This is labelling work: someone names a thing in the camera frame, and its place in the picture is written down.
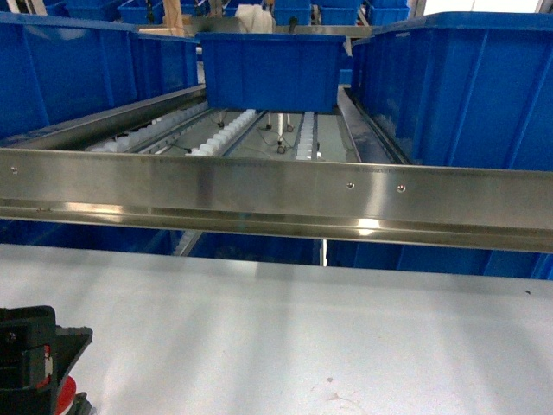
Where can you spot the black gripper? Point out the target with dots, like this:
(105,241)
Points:
(37,356)

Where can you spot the red mushroom push button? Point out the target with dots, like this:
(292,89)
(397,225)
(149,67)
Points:
(70,402)

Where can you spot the steel lane divider left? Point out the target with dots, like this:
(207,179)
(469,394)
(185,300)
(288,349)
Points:
(79,133)

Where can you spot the steel lane divider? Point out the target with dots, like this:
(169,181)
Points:
(366,141)
(79,133)

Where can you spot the white roller track left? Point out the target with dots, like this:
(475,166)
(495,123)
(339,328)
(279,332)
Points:
(158,127)

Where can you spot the white roller track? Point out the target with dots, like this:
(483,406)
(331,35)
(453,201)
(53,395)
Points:
(222,140)
(307,145)
(158,127)

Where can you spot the white roller track middle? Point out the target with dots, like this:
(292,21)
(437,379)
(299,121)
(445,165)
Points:
(222,140)

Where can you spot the large blue bin left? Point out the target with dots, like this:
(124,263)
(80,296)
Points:
(54,69)

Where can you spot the large blue bin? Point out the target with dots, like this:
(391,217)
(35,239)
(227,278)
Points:
(461,89)
(54,69)

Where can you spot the white roller track right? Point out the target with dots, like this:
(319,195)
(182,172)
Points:
(307,145)

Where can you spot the centre blue bin on rollers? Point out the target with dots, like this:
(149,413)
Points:
(272,72)

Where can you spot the steel lane divider right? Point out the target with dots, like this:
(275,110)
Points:
(366,141)

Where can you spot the white plastic bag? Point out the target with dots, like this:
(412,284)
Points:
(255,19)

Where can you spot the large blue bin right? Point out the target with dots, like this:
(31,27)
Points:
(461,89)

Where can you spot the steel shelf front rail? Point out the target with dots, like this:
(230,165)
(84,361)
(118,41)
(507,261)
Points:
(507,210)

